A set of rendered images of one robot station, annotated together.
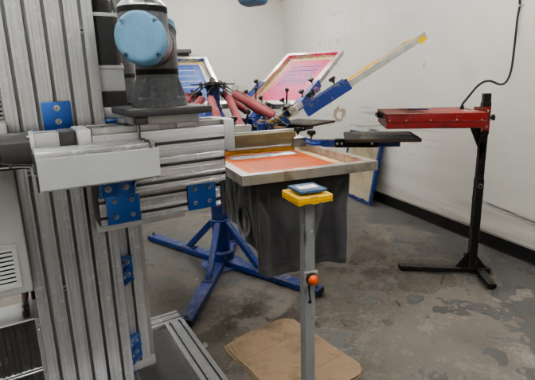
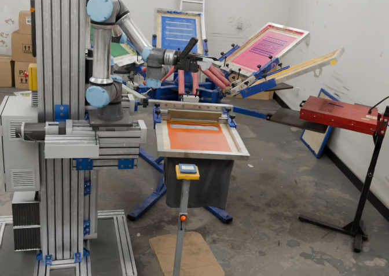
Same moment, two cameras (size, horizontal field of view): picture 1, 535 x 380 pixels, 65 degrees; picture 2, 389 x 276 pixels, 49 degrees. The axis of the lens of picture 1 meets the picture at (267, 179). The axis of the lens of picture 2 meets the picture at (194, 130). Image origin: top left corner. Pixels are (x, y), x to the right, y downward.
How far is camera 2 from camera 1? 1.29 m
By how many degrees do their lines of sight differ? 15
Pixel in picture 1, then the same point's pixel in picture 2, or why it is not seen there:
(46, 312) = (44, 201)
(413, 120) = (319, 117)
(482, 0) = not seen: outside the picture
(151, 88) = (104, 110)
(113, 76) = not seen: hidden behind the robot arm
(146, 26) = (99, 94)
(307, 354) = (176, 257)
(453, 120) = (349, 124)
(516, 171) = not seen: outside the picture
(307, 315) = (179, 235)
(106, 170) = (73, 152)
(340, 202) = (225, 173)
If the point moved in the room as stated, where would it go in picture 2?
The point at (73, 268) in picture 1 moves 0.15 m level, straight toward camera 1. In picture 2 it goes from (59, 183) to (57, 196)
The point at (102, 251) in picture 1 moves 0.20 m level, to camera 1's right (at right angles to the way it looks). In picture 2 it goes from (74, 177) to (105, 184)
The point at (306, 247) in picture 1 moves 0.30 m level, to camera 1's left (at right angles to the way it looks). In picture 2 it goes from (182, 199) to (136, 189)
